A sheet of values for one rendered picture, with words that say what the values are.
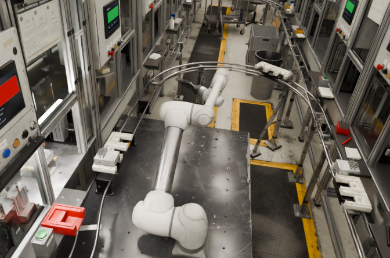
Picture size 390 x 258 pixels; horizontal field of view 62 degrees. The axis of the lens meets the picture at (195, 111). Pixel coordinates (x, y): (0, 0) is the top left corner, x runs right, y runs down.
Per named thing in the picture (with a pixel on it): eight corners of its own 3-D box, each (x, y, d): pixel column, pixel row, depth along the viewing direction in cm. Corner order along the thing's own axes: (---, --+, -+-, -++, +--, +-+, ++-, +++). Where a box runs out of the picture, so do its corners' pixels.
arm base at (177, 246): (209, 226, 188) (210, 220, 185) (205, 261, 169) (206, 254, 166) (178, 221, 189) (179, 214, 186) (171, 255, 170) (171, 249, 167)
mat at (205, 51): (213, 137, 373) (213, 136, 373) (163, 130, 377) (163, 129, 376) (231, 7, 863) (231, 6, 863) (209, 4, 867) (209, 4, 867)
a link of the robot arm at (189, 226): (203, 253, 167) (208, 225, 155) (169, 246, 169) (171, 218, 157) (208, 226, 180) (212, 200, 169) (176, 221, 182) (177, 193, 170)
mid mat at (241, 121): (278, 148, 365) (278, 147, 364) (230, 141, 369) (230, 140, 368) (271, 103, 449) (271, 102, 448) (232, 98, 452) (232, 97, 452)
